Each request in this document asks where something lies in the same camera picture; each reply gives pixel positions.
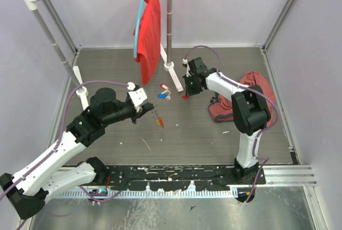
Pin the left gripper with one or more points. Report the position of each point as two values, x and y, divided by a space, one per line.
143 110

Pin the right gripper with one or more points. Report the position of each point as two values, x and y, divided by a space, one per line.
189 92

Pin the keyring with red tag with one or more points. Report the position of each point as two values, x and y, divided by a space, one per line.
157 118

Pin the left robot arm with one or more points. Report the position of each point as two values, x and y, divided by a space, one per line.
30 189

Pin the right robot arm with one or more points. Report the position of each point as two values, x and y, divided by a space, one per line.
249 110

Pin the key with blue tag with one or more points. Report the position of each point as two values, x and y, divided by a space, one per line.
164 96

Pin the key with red tag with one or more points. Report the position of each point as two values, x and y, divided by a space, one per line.
165 87

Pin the crumpled red shirt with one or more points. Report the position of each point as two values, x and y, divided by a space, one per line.
220 108

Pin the red shirt on hanger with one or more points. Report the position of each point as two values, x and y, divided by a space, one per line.
149 39

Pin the blue hanger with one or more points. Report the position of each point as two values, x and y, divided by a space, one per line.
136 30

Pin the clothes rack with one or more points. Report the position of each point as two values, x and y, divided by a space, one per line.
107 24

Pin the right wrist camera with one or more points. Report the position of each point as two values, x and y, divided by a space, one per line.
188 73

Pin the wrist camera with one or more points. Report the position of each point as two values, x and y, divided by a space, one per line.
138 97
188 73

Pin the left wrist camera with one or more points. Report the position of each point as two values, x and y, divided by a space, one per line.
138 97

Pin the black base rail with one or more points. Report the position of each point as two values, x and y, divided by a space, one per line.
172 177

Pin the grey cable duct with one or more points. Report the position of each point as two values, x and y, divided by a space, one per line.
190 193

